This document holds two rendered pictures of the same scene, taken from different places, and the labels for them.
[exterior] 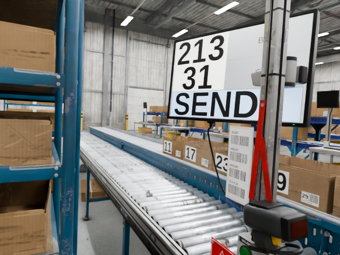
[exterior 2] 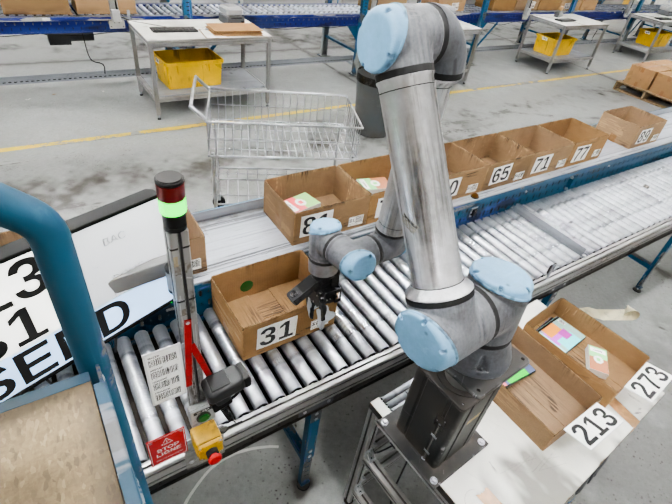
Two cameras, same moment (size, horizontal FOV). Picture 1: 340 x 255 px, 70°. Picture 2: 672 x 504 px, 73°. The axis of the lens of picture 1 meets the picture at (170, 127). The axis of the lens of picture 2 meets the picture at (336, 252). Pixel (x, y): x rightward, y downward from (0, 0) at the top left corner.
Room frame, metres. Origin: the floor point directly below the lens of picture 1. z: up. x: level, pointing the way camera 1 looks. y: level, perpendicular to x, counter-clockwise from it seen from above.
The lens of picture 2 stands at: (0.39, 0.50, 2.10)
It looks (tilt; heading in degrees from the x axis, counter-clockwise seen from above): 38 degrees down; 260
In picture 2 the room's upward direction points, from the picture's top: 9 degrees clockwise
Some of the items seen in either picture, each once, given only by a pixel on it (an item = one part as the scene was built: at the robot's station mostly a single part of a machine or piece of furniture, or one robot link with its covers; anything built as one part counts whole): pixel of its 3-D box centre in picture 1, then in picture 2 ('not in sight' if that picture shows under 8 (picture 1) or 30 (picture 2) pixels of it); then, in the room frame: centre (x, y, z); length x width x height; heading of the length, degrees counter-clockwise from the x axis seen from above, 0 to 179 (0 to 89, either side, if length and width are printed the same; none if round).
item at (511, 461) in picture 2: not in sight; (524, 399); (-0.54, -0.37, 0.74); 1.00 x 0.58 x 0.03; 31
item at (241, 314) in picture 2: not in sight; (274, 300); (0.37, -0.75, 0.83); 0.39 x 0.29 x 0.17; 28
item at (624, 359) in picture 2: not in sight; (581, 348); (-0.84, -0.56, 0.80); 0.38 x 0.28 x 0.10; 123
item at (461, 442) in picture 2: not in sight; (445, 405); (-0.16, -0.24, 0.91); 0.26 x 0.26 x 0.33; 31
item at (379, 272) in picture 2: not in sight; (397, 291); (-0.18, -0.94, 0.72); 0.52 x 0.05 x 0.05; 118
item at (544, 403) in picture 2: not in sight; (528, 381); (-0.55, -0.41, 0.80); 0.38 x 0.28 x 0.10; 119
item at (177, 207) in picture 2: not in sight; (171, 196); (0.57, -0.23, 1.62); 0.05 x 0.05 x 0.06
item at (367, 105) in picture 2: not in sight; (375, 102); (-0.68, -4.32, 0.32); 0.50 x 0.50 x 0.64
